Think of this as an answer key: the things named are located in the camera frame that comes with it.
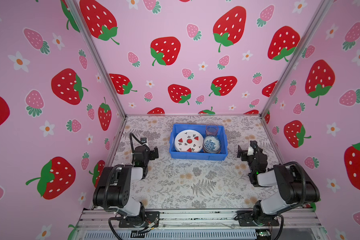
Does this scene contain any white watermelon plate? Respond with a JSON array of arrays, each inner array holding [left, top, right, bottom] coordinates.
[[174, 130, 204, 153]]

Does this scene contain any blue floral bowl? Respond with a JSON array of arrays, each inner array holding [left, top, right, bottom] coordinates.
[[203, 135, 222, 154]]

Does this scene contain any pink translucent cup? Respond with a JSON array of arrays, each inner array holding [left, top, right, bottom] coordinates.
[[206, 124, 219, 136]]

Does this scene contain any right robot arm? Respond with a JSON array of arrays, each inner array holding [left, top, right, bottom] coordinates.
[[234, 141, 320, 227]]

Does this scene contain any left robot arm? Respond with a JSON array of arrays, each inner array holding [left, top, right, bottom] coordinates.
[[93, 145, 159, 221]]

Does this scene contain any blue plastic bin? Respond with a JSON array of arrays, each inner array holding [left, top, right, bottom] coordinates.
[[169, 124, 228, 161]]

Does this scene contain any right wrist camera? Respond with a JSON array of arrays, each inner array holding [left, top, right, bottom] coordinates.
[[247, 141, 259, 156]]

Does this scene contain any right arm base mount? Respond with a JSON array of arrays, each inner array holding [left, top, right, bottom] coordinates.
[[234, 211, 280, 227]]

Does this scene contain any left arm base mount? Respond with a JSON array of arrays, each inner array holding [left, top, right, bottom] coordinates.
[[119, 211, 160, 228]]

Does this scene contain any aluminium front rail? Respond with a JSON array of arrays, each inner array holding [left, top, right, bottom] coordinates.
[[76, 208, 323, 240]]

